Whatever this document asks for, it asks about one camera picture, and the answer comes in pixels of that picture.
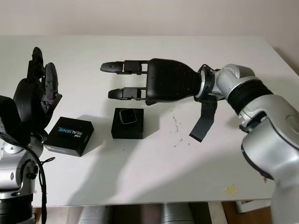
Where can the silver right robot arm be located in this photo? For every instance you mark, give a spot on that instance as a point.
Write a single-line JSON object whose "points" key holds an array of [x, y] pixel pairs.
{"points": [[268, 116]]}

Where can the black open box base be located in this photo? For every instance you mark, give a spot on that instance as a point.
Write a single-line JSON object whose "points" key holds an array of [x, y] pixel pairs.
{"points": [[127, 133]]}

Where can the small silver square camera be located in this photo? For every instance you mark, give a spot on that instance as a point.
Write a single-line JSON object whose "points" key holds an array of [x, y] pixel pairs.
{"points": [[127, 116]]}

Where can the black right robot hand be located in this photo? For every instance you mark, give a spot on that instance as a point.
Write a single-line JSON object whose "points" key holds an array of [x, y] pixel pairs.
{"points": [[170, 79]]}

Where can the black RealSense box lid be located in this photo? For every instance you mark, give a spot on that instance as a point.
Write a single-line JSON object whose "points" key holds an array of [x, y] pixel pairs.
{"points": [[70, 144]]}

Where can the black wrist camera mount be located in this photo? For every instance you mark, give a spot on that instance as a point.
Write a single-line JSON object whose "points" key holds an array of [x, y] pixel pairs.
{"points": [[9, 116], [205, 116]]}

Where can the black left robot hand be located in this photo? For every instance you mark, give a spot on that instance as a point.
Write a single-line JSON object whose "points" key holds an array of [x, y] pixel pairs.
{"points": [[29, 102]]}

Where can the white table frame bar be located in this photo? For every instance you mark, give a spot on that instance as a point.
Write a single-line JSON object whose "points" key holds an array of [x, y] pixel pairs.
{"points": [[252, 206]]}

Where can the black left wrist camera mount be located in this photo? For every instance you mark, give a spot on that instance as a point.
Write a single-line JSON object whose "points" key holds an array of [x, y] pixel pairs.
{"points": [[9, 116]]}

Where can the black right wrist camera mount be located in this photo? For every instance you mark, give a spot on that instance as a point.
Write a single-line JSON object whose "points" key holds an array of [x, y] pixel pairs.
{"points": [[205, 116]]}

